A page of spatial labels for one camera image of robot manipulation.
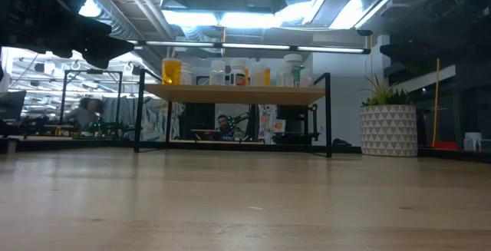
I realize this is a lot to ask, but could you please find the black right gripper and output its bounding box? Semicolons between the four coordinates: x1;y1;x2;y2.
379;0;491;76

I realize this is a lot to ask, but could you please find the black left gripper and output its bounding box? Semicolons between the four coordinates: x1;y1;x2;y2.
0;0;136;70

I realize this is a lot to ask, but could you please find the large clear bottle green label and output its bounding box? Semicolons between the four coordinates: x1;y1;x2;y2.
283;53;305;88

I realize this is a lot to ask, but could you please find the green potted plant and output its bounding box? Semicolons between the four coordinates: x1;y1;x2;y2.
361;74;414;108

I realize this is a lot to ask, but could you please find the person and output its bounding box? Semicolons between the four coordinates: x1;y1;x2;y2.
213;114;246;141
63;96;104;133

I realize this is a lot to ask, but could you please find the white pot grey triangle pattern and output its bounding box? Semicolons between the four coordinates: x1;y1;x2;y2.
359;104;419;157

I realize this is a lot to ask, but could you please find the red flat object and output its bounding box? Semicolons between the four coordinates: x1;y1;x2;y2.
428;140;460;151

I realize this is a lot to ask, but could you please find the dark computer monitor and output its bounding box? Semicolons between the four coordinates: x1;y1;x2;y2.
0;90;27;121

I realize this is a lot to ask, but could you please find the long LED light bar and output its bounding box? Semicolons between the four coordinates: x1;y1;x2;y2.
126;39;371;55

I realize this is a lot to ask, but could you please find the black metal frame stand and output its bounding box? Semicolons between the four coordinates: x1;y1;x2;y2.
59;69;124;129

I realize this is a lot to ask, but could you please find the hanging yellow cable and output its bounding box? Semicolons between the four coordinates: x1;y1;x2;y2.
432;57;440;147

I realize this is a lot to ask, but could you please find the wooden shelf black metal frame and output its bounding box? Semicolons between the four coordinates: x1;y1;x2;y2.
133;68;333;159

